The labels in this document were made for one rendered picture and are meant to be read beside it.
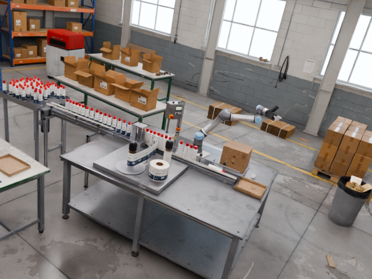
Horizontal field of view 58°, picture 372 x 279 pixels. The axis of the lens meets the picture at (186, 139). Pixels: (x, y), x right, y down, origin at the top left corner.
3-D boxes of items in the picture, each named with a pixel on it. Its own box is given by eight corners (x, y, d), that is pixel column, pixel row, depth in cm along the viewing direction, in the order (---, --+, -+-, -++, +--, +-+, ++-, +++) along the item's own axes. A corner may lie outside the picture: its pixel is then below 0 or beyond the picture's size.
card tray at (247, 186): (233, 189, 357) (234, 185, 356) (241, 179, 379) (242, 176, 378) (260, 199, 347) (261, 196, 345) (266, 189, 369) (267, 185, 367)
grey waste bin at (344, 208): (321, 219, 483) (336, 183, 458) (328, 207, 517) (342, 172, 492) (352, 233, 464) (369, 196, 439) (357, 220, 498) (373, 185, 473)
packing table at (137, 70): (85, 84, 868) (87, 53, 837) (108, 80, 931) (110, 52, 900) (149, 111, 767) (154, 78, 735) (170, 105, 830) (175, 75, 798)
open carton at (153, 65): (137, 69, 783) (138, 53, 768) (149, 68, 816) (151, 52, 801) (149, 74, 762) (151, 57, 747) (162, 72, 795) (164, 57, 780)
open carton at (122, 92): (107, 97, 567) (108, 76, 552) (128, 93, 610) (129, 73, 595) (126, 106, 547) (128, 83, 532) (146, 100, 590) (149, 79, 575)
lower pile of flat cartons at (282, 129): (259, 129, 781) (262, 120, 773) (268, 124, 822) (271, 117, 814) (285, 139, 749) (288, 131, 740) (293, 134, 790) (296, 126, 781)
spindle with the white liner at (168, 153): (160, 164, 367) (164, 140, 355) (164, 161, 375) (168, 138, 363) (167, 167, 364) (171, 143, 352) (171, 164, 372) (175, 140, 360)
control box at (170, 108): (164, 116, 390) (166, 101, 382) (177, 115, 398) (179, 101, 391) (168, 119, 382) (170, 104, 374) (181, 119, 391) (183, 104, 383)
